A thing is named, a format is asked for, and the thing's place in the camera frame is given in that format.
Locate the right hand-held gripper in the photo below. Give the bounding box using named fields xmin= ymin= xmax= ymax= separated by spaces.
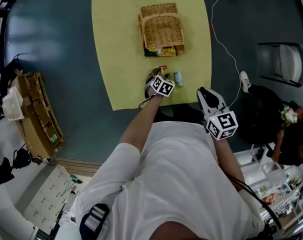
xmin=196 ymin=87 xmax=239 ymax=141

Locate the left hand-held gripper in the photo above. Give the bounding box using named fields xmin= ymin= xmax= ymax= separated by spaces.
xmin=145 ymin=68 xmax=176 ymax=99

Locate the light blue plastic packet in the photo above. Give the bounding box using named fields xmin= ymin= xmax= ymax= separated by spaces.
xmin=173 ymin=70 xmax=184 ymax=87

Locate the green yellow snack packet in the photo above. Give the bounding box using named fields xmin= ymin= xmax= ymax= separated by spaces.
xmin=143 ymin=45 xmax=179 ymax=58

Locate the wicker basket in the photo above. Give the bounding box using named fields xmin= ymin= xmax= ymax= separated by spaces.
xmin=137 ymin=2 xmax=186 ymax=58

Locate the person's right forearm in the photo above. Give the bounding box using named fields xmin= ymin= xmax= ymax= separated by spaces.
xmin=211 ymin=136 xmax=245 ymax=192

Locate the person's left forearm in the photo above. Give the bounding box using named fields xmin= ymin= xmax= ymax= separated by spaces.
xmin=119 ymin=93 xmax=164 ymax=157

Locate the white flower bouquet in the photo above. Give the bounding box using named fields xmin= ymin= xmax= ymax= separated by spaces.
xmin=280 ymin=106 xmax=299 ymax=128

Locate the grey chair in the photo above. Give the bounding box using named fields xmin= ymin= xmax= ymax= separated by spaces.
xmin=257 ymin=42 xmax=303 ymax=89

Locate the person's white shirt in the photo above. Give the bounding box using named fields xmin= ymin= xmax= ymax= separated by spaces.
xmin=75 ymin=120 xmax=265 ymax=240

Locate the white storage shelf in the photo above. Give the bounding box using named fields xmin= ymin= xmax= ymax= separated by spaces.
xmin=233 ymin=143 xmax=303 ymax=240

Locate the wooden slat ramp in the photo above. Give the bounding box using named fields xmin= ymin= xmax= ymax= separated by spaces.
xmin=55 ymin=157 xmax=102 ymax=178

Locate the green hand tool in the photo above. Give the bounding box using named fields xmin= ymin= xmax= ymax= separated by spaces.
xmin=69 ymin=174 xmax=84 ymax=185

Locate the long brown cardboard box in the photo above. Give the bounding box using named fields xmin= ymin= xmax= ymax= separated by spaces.
xmin=12 ymin=71 xmax=65 ymax=159

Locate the black grey device pack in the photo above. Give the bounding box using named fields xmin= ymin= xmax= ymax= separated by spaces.
xmin=260 ymin=225 xmax=284 ymax=240

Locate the white square box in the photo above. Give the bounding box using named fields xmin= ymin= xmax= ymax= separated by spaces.
xmin=1 ymin=85 xmax=25 ymax=121

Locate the black bag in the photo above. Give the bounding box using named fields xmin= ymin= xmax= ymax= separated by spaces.
xmin=0 ymin=58 xmax=22 ymax=115

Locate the white dotted board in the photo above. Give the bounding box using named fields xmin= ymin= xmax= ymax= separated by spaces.
xmin=23 ymin=164 xmax=76 ymax=231

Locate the black headset gear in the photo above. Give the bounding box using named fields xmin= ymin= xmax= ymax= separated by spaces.
xmin=0 ymin=147 xmax=32 ymax=186

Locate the white cable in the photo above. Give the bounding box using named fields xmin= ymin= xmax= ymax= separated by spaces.
xmin=211 ymin=0 xmax=247 ymax=110

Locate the black cable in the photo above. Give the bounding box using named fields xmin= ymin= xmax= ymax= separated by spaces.
xmin=225 ymin=172 xmax=282 ymax=231

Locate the black strap with buckle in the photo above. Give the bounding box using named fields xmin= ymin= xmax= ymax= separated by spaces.
xmin=79 ymin=203 xmax=110 ymax=240

